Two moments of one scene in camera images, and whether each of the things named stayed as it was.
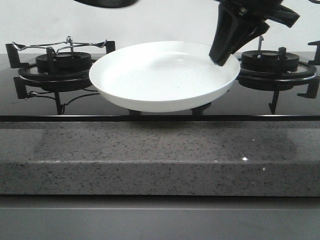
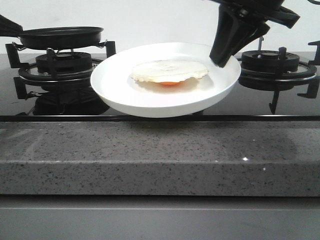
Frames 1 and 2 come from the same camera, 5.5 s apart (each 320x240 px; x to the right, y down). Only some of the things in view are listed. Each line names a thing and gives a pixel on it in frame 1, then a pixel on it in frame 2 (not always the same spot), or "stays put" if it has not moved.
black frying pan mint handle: x=108 y=3 → x=62 y=38
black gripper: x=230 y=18 stays put
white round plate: x=163 y=76 stays put
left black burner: x=66 y=62 stays put
